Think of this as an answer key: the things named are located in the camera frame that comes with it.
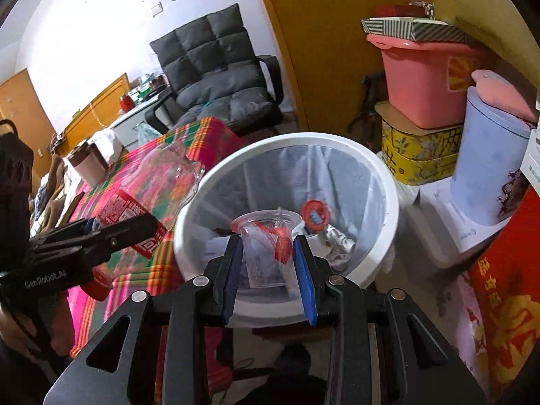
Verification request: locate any red gift bag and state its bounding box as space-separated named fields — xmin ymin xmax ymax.
xmin=468 ymin=186 xmax=540 ymax=405

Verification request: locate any wooden cabinet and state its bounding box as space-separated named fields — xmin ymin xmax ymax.
xmin=0 ymin=70 xmax=57 ymax=186

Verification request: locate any plaid tablecloth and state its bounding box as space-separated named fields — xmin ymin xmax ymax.
xmin=65 ymin=117 xmax=243 ymax=359

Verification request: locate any translucent bin liner bag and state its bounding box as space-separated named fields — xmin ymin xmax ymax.
xmin=198 ymin=145 xmax=384 ymax=262

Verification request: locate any pink plastic bucket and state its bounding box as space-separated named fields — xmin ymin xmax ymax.
xmin=366 ymin=34 xmax=494 ymax=129

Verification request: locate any yellow wooden wardrobe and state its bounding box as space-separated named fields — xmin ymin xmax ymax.
xmin=249 ymin=0 xmax=456 ymax=136

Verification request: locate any white desk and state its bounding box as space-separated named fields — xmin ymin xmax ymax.
xmin=109 ymin=90 xmax=173 ymax=144

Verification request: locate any pink floral cloth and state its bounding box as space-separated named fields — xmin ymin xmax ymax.
xmin=436 ymin=270 xmax=490 ymax=393

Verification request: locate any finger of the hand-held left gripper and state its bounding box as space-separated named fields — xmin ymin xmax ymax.
xmin=31 ymin=212 xmax=160 ymax=265
xmin=29 ymin=218 xmax=100 ymax=244

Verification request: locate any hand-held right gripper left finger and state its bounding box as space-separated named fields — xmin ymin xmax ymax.
xmin=46 ymin=233 xmax=244 ymax=405

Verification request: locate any silver foil wrapper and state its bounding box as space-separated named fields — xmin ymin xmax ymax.
xmin=323 ymin=223 xmax=357 ymax=262

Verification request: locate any white trash bin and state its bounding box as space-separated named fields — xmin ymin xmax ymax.
xmin=173 ymin=133 xmax=399 ymax=319

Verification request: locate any red round wrapper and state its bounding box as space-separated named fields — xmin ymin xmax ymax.
xmin=301 ymin=200 xmax=332 ymax=231

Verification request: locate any red flat box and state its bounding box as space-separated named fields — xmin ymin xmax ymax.
xmin=373 ymin=2 xmax=435 ymax=20

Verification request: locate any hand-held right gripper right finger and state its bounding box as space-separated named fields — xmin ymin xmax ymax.
xmin=292 ymin=233 xmax=490 ymax=405

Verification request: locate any pink lid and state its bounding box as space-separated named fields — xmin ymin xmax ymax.
xmin=470 ymin=70 xmax=540 ymax=125

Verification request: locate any yellow patterned box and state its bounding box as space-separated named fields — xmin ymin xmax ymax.
xmin=375 ymin=101 xmax=465 ymax=186

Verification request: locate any light blue cylinder container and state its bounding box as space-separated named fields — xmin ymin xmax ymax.
xmin=449 ymin=86 xmax=534 ymax=226

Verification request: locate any grey padded chair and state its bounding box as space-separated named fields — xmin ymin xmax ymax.
xmin=144 ymin=3 xmax=284 ymax=136

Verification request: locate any striped flat box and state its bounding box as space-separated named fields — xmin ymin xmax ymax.
xmin=360 ymin=16 xmax=469 ymax=45

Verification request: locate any white bedding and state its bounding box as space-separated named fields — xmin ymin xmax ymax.
xmin=90 ymin=129 xmax=123 ymax=165

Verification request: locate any pink jug with brown lid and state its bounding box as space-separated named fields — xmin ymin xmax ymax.
xmin=63 ymin=139 xmax=111 ymax=188

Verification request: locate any clear plastic cup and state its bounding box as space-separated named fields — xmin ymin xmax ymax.
xmin=230 ymin=209 xmax=302 ymax=290

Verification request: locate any black cable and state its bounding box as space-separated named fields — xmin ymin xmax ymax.
xmin=217 ymin=356 xmax=275 ymax=389

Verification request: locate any black phone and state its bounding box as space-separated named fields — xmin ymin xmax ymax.
xmin=63 ymin=192 xmax=85 ymax=224

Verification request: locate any clear bottle with red label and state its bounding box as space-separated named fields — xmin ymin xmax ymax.
xmin=80 ymin=141 xmax=207 ymax=300

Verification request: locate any white appliance box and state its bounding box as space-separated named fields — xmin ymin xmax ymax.
xmin=405 ymin=175 xmax=507 ymax=268

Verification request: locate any wooden headboard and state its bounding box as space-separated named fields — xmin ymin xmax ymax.
xmin=51 ymin=73 xmax=131 ymax=157

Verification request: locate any clear plastic bag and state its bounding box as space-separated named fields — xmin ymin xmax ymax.
xmin=137 ymin=123 xmax=163 ymax=144

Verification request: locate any white cardboard box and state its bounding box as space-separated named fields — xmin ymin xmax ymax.
xmin=521 ymin=129 xmax=540 ymax=186

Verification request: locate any brown blanket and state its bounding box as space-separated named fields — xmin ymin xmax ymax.
xmin=29 ymin=154 xmax=85 ymax=237

